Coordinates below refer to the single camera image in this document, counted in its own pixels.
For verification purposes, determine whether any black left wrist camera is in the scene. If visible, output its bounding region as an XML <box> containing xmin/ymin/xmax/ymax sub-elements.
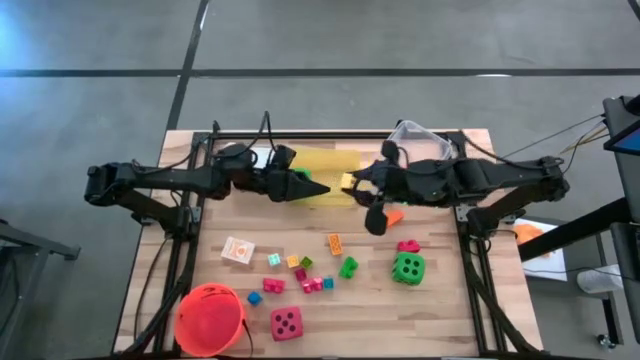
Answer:
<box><xmin>271</xmin><ymin>144</ymin><xmax>295</xmax><ymax>171</ymax></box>

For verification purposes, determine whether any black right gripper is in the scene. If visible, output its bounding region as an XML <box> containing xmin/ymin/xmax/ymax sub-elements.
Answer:
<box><xmin>352</xmin><ymin>158</ymin><xmax>454</xmax><ymax>209</ymax></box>

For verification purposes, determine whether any red foam die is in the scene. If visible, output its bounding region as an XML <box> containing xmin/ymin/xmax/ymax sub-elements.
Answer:
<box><xmin>269</xmin><ymin>305</ymin><xmax>305</xmax><ymax>343</ymax></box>

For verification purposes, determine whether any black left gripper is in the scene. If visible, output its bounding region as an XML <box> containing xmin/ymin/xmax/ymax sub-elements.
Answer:
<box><xmin>257</xmin><ymin>167</ymin><xmax>332</xmax><ymax>204</ymax></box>

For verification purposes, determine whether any yellow translucent bin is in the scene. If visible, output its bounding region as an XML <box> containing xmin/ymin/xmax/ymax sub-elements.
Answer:
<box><xmin>291</xmin><ymin>146</ymin><xmax>362</xmax><ymax>207</ymax></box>

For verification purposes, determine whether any blue screen tablet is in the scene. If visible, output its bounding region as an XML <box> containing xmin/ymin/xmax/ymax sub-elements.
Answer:
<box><xmin>603</xmin><ymin>127</ymin><xmax>640</xmax><ymax>156</ymax></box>

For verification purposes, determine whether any clear plastic bin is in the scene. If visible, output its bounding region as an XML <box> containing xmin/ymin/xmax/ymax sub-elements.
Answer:
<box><xmin>387</xmin><ymin>119</ymin><xmax>455</xmax><ymax>164</ymax></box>

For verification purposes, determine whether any orange crumpled object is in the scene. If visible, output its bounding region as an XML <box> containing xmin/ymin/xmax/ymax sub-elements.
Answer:
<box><xmin>514</xmin><ymin>223</ymin><xmax>546</xmax><ymax>246</ymax></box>

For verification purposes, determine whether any black diagonal beam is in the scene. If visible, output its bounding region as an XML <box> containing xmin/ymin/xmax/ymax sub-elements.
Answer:
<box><xmin>519</xmin><ymin>197</ymin><xmax>631</xmax><ymax>262</ymax></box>

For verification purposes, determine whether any white paper sheet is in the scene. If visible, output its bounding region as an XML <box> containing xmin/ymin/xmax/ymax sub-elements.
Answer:
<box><xmin>514</xmin><ymin>219</ymin><xmax>569</xmax><ymax>282</ymax></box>

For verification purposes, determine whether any green two-stud brick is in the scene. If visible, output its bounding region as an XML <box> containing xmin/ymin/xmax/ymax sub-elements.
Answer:
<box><xmin>338</xmin><ymin>255</ymin><xmax>360</xmax><ymax>280</ymax></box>

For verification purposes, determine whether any white paper roll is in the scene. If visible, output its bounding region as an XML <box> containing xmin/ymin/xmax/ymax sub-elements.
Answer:
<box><xmin>577</xmin><ymin>264</ymin><xmax>624</xmax><ymax>294</ymax></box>

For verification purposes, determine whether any white card box orange print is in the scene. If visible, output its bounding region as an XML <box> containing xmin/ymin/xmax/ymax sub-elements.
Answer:
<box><xmin>220</xmin><ymin>235</ymin><xmax>257</xmax><ymax>266</ymax></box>

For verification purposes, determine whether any orange pumpkin bucket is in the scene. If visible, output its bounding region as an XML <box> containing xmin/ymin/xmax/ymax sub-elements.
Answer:
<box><xmin>173</xmin><ymin>282</ymin><xmax>254</xmax><ymax>358</ymax></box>

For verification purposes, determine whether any black left wrist camera cable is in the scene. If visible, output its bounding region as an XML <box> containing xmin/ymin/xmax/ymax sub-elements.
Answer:
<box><xmin>249</xmin><ymin>110</ymin><xmax>279</xmax><ymax>154</ymax></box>

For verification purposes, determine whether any grey side table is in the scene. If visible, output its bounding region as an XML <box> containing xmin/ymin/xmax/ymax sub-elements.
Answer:
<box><xmin>0</xmin><ymin>219</ymin><xmax>81</xmax><ymax>351</ymax></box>

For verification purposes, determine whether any black aluminium rig frame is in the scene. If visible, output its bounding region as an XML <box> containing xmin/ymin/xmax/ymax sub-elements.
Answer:
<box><xmin>113</xmin><ymin>130</ymin><xmax>546</xmax><ymax>359</ymax></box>

